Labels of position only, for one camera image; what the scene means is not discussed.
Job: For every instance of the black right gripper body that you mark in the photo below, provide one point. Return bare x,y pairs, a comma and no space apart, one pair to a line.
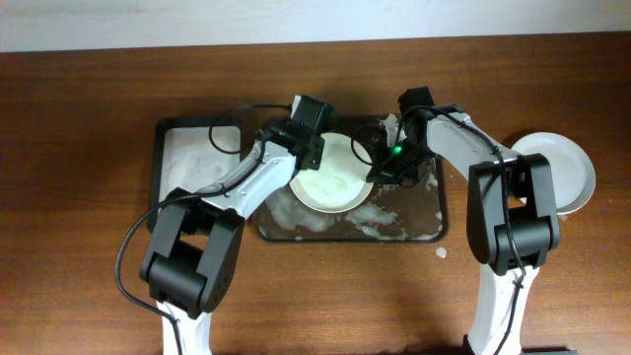
385,173

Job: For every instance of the cream plastic plate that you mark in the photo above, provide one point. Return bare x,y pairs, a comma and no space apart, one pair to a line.
339,184

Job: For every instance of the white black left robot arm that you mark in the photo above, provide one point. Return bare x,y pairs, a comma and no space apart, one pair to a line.
193,251

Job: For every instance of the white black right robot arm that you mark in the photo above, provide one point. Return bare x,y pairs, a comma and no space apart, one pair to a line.
511,221

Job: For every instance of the dark brown tray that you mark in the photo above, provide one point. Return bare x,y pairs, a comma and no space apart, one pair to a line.
390,213

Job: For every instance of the black soapy water tray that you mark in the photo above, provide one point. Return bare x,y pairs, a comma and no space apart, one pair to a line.
191,152

